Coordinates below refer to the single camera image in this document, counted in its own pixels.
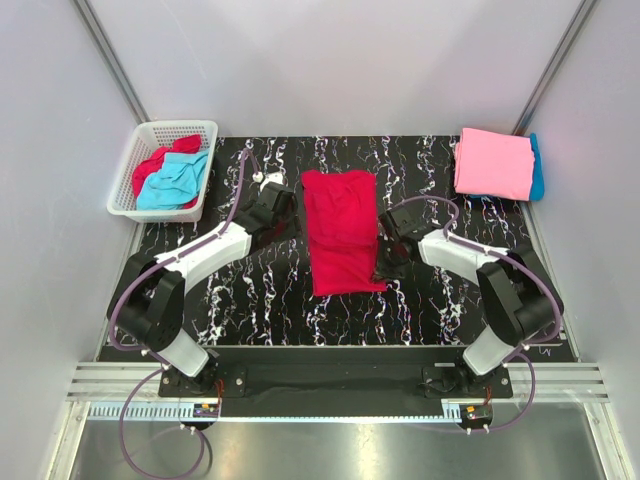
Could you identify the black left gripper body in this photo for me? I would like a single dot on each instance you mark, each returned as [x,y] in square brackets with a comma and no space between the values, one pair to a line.
[284,224]

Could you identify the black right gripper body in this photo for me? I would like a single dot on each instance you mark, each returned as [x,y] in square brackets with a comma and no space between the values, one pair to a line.
[390,264]

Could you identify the red t-shirt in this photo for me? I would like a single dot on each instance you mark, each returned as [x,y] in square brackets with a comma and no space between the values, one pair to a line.
[150,167]
[342,227]

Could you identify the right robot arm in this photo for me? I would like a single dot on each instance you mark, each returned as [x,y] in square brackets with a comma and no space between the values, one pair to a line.
[517,294]

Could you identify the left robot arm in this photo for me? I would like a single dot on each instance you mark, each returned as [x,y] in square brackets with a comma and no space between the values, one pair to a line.
[148,302]

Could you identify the light blue t-shirt in basket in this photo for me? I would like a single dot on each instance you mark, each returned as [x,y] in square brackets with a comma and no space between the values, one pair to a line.
[172,182]

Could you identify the folded pink t-shirt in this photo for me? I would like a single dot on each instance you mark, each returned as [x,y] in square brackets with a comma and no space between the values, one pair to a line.
[492,162]

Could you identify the white plastic laundry basket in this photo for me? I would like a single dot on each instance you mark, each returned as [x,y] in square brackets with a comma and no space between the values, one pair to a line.
[163,174]

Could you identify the red t-shirt in basket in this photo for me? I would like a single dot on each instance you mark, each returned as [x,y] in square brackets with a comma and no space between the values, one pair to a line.
[150,167]

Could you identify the folded blue t-shirt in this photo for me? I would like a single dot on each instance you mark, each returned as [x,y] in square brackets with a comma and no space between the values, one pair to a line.
[537,170]

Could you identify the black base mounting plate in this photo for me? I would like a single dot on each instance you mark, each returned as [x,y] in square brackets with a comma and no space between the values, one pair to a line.
[332,383]

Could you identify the right controller board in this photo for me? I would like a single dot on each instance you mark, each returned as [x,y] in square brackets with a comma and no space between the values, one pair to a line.
[477,412]

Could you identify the controller board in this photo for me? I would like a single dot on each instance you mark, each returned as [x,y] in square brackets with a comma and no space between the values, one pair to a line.
[206,410]
[477,412]

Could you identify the left controller board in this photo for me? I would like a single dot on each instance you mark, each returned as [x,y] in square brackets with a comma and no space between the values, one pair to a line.
[206,410]

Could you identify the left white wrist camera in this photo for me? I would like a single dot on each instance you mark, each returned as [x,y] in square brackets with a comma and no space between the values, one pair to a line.
[264,179]

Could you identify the right aluminium corner post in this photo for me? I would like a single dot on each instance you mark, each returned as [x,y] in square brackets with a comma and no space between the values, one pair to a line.
[560,54]

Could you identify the aluminium corner post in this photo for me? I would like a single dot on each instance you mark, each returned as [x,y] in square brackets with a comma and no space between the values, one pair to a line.
[100,39]
[560,54]

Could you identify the left aluminium corner post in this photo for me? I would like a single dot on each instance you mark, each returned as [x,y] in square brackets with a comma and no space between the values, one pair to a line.
[100,39]

